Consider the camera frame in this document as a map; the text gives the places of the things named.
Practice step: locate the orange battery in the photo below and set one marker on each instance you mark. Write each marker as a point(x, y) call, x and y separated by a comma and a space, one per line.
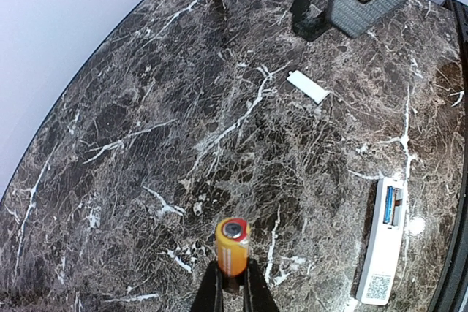
point(232, 237)

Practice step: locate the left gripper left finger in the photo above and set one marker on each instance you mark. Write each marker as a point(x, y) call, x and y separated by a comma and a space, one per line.
point(209, 297)

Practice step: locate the white remote control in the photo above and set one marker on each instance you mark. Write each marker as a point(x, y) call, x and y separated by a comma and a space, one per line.
point(384, 246)

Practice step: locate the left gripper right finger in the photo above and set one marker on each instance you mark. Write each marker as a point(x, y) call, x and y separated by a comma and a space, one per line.
point(257, 295)

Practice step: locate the white battery cover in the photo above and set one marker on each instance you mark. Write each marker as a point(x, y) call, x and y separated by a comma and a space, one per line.
point(307, 86)

